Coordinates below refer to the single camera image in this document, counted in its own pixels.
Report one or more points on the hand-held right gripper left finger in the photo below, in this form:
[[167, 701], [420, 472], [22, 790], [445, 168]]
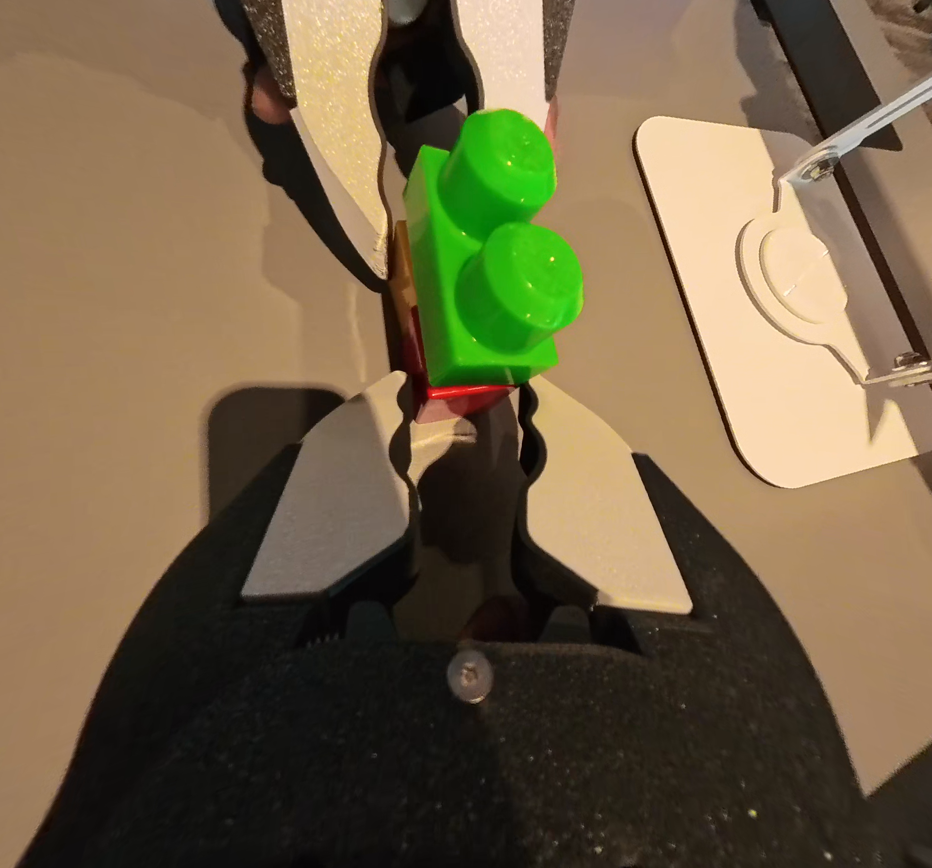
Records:
[[335, 518]]

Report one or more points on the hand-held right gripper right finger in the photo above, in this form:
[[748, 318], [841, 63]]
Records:
[[597, 518]]

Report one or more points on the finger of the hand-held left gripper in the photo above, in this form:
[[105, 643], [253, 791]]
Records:
[[327, 45], [510, 23]]

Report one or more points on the red mega block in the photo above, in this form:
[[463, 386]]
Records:
[[466, 402]]

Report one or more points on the orange mega block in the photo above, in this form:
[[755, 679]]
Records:
[[403, 271]]

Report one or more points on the green two-stud mega block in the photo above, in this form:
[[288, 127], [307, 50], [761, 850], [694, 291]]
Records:
[[510, 285]]

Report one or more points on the white instruction board stand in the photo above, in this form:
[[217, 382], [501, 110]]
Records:
[[692, 263]]

